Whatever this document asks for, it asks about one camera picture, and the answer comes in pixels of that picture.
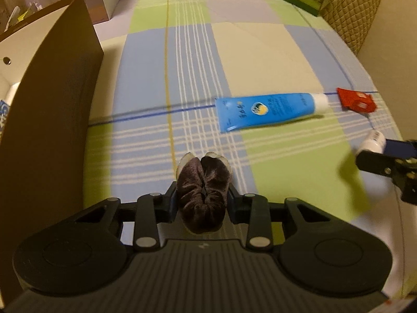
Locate cluttered cardboard boxes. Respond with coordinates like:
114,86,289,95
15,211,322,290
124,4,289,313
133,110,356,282
0,0,44,38

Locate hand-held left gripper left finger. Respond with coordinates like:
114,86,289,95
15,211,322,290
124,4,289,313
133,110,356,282
76,183,178,252

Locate brown velvet scrunchie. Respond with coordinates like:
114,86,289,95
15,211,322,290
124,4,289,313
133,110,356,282
176,152,232,234

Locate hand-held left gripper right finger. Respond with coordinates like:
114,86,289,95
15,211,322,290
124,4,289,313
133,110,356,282
228,186,329,251

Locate clear plastic floss box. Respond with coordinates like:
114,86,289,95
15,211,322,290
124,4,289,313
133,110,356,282
0,99,12,135

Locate quilted beige chair cover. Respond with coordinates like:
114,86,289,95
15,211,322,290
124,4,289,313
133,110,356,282
321,0,382,54

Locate red snack packet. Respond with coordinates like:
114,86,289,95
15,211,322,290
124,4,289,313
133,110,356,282
336,87,377,114

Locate large brown cardboard box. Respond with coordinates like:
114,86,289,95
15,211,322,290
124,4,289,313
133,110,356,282
0,0,105,304

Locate small white pill bottle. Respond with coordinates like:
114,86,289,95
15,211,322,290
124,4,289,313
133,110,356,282
355,130,385,154

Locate blue cream tube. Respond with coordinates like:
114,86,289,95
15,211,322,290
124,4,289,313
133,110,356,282
214,92,329,133

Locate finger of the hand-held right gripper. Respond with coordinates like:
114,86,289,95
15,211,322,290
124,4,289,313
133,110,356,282
384,138,417,160
356,149,417,203

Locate checkered tablecloth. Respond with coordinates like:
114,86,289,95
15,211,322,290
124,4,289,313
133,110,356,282
80,0,403,297

